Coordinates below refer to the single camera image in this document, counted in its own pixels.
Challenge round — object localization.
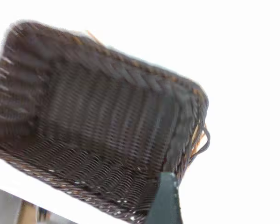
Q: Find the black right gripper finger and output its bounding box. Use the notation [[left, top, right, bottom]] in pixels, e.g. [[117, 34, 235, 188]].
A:
[[144, 171, 184, 224]]

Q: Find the dark brown woven basket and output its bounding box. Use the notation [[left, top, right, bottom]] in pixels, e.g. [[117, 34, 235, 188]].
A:
[[0, 20, 211, 224]]

